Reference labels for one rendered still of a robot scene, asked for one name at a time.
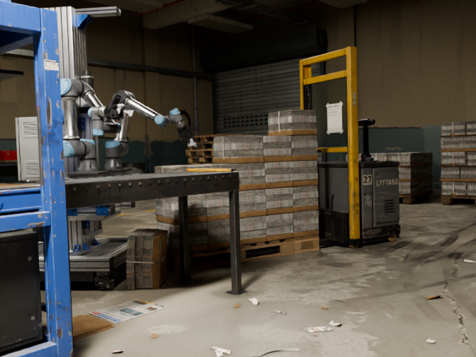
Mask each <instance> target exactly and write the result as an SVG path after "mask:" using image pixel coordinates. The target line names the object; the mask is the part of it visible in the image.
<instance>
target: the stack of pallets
mask: <svg viewBox="0 0 476 357"><path fill-rule="evenodd" d="M223 136H228V135H194V138H195V141H196V144H197V145H198V148H195V147H194V146H188V148H187V149H186V156H187V157H188V165H194V164H214V163H213V158H214V155H213V153H214V152H213V151H214V150H213V147H214V146H213V145H214V144H213V142H214V139H213V138H216V137H223ZM198 137H200V142H198ZM211 145H212V147H211ZM195 151H198V154H194V155H193V152H195ZM208 151H211V154H208ZM195 158H199V161H195ZM211 158H212V161H211Z"/></svg>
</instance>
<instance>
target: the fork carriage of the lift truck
mask: <svg viewBox="0 0 476 357"><path fill-rule="evenodd" d="M318 211H319V212H318V213H319V217H318V218H319V219H318V220H319V221H318V222H319V223H318V224H319V225H318V226H319V229H318V230H319V234H318V235H319V239H325V238H328V239H333V242H337V243H341V244H343V243H347V224H346V211H340V210H330V209H324V208H319V209H318Z"/></svg>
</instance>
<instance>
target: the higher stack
mask: <svg viewBox="0 0 476 357"><path fill-rule="evenodd" d="M268 129H269V132H274V131H279V132H280V131H282V130H316V129H317V123H316V111H315V110H284V111H281V112H279V111H278V112H274V113H269V114H268ZM280 136H291V141H290V142H291V146H290V148H291V156H301V155H317V142H315V141H317V138H316V137H317V136H316V135H280ZM289 162H291V165H292V166H291V173H292V174H293V179H292V181H311V180H317V179H318V173H317V168H316V167H317V166H316V165H317V161H310V160H297V161H289ZM290 187H291V188H293V194H292V195H293V207H301V206H308V205H318V197H319V196H318V192H319V191H317V190H318V186H315V185H308V186H290ZM318 212H319V211H318V210H306V211H299V212H292V214H293V223H294V224H293V232H294V236H295V233H296V232H306V231H312V230H318V229H319V226H318V225H319V224H318V223H319V222H318V221H319V220H318V219H319V218H318V217H319V213H318ZM292 239H293V241H294V254H297V253H302V252H306V251H315V250H319V235H318V234H315V235H310V236H304V237H292Z"/></svg>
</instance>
